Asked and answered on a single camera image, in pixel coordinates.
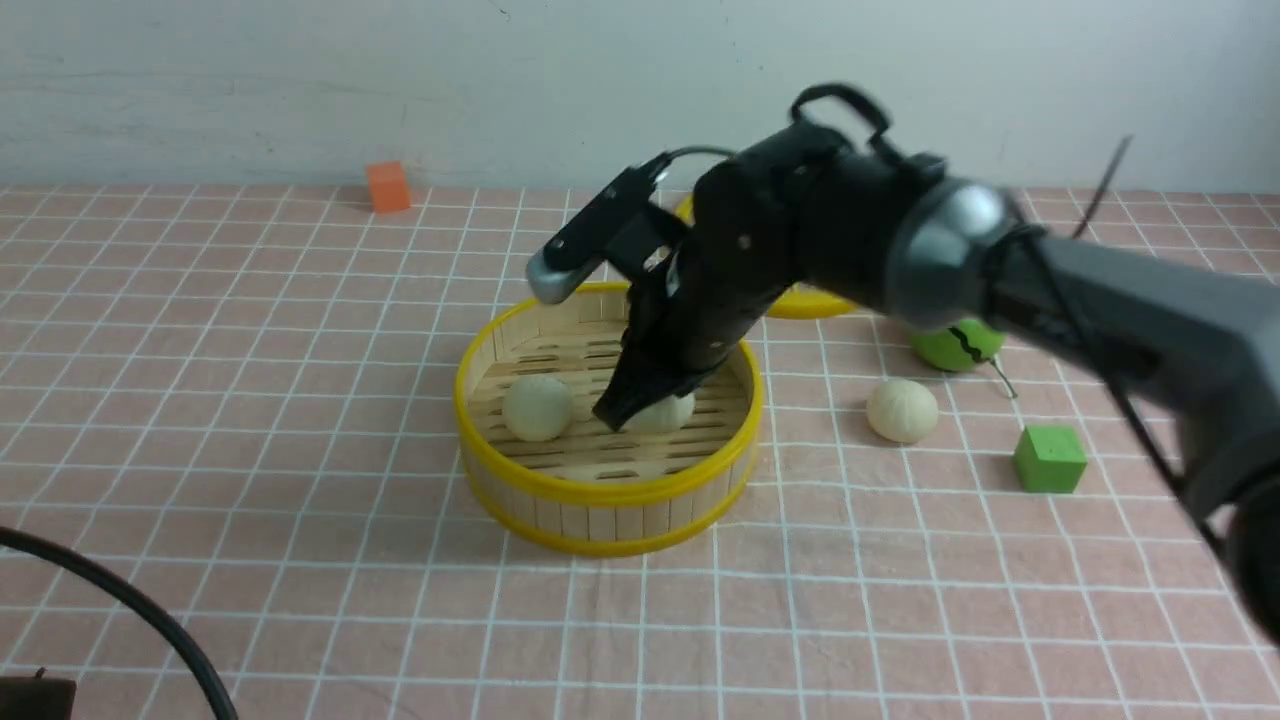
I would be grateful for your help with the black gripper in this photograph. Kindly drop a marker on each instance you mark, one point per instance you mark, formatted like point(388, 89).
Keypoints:
point(772, 215)

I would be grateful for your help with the white bun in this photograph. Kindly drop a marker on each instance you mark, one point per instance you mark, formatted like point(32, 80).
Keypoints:
point(902, 411)
point(667, 416)
point(537, 408)

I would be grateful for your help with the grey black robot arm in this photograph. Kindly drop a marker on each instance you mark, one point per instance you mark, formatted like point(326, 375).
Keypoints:
point(1188, 356)

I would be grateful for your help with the yellow bamboo steamer tray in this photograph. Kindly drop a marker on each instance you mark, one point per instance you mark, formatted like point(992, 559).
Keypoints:
point(592, 491)

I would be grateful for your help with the yellow bamboo steamer lid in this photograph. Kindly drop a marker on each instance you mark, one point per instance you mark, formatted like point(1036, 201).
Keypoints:
point(802, 302)

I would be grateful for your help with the orange cube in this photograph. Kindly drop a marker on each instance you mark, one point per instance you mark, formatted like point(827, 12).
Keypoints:
point(388, 187)

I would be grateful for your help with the green toy watermelon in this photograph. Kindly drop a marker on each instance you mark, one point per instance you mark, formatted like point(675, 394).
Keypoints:
point(961, 348)

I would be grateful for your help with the green cube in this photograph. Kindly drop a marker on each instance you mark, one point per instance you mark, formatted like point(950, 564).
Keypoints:
point(1050, 459)

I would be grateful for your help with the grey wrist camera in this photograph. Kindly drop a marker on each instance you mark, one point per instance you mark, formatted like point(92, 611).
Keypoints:
point(620, 226)

